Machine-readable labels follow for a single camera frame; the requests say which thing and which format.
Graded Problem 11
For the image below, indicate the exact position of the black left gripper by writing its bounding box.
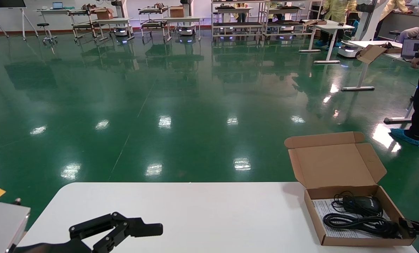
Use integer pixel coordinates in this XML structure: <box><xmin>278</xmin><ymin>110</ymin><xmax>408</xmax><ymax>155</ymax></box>
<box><xmin>14</xmin><ymin>212</ymin><xmax>163</xmax><ymax>253</ymax></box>

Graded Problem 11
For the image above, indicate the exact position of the brown cardboard storage box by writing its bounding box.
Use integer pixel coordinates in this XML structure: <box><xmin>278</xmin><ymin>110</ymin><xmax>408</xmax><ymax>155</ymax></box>
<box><xmin>284</xmin><ymin>132</ymin><xmax>415</xmax><ymax>246</ymax></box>

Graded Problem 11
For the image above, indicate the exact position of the black computer mouse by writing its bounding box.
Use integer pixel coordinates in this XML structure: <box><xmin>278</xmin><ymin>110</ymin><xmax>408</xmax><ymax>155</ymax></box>
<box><xmin>342</xmin><ymin>195</ymin><xmax>383</xmax><ymax>215</ymax></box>

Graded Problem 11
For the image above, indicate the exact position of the white paper manual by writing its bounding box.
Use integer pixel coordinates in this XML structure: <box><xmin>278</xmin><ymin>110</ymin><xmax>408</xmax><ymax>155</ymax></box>
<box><xmin>312</xmin><ymin>199</ymin><xmax>396</xmax><ymax>239</ymax></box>

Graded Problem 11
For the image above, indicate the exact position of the white desk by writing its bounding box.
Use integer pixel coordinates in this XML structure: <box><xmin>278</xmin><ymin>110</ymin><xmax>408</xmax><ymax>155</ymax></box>
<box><xmin>383</xmin><ymin>53</ymin><xmax>419</xmax><ymax>125</ymax></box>
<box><xmin>37</xmin><ymin>8</ymin><xmax>73</xmax><ymax>25</ymax></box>

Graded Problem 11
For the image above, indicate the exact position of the grey laptop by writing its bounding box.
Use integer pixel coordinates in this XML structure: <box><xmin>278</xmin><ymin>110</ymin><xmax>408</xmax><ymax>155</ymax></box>
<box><xmin>400</xmin><ymin>39</ymin><xmax>419</xmax><ymax>61</ymax></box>

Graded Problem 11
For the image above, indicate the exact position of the white table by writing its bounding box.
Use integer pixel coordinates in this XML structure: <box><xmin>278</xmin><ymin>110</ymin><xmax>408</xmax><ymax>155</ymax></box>
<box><xmin>341</xmin><ymin>40</ymin><xmax>401</xmax><ymax>92</ymax></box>
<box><xmin>298</xmin><ymin>19</ymin><xmax>355</xmax><ymax>65</ymax></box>
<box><xmin>163</xmin><ymin>17</ymin><xmax>203</xmax><ymax>42</ymax></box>
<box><xmin>96</xmin><ymin>18</ymin><xmax>135</xmax><ymax>42</ymax></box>

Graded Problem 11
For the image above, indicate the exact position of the metal rolling cart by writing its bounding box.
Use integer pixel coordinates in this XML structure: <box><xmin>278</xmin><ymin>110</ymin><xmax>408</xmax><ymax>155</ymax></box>
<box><xmin>68</xmin><ymin>4</ymin><xmax>103</xmax><ymax>43</ymax></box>
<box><xmin>138</xmin><ymin>4</ymin><xmax>172</xmax><ymax>43</ymax></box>

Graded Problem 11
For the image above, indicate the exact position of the tall white wheeled robot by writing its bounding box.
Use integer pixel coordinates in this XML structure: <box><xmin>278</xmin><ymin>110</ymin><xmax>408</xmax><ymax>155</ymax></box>
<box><xmin>337</xmin><ymin>0</ymin><xmax>389</xmax><ymax>58</ymax></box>

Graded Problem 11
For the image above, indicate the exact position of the black round stool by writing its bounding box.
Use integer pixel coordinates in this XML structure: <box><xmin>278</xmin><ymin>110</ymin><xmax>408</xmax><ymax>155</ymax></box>
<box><xmin>37</xmin><ymin>23</ymin><xmax>58</xmax><ymax>45</ymax></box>

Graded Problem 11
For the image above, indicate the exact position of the person in yellow coat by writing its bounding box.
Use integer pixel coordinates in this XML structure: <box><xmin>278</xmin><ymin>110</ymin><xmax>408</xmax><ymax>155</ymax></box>
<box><xmin>317</xmin><ymin>0</ymin><xmax>357</xmax><ymax>48</ymax></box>

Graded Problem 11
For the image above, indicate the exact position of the metal shelf rack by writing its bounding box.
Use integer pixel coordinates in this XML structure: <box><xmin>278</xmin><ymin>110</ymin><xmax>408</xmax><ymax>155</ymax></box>
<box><xmin>265</xmin><ymin>0</ymin><xmax>315</xmax><ymax>38</ymax></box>
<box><xmin>211</xmin><ymin>0</ymin><xmax>266</xmax><ymax>40</ymax></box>

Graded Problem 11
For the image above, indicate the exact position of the black screen on stand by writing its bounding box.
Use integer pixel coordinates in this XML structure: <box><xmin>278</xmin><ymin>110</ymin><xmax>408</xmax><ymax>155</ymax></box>
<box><xmin>0</xmin><ymin>0</ymin><xmax>39</xmax><ymax>42</ymax></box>

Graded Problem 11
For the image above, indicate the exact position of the black coiled cable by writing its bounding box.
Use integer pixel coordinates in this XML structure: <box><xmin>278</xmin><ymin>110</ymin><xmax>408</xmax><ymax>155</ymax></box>
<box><xmin>323</xmin><ymin>192</ymin><xmax>400</xmax><ymax>239</ymax></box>

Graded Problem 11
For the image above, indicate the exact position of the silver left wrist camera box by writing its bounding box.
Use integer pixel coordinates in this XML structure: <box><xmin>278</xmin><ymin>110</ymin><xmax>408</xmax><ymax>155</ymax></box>
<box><xmin>0</xmin><ymin>203</ymin><xmax>31</xmax><ymax>253</ymax></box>

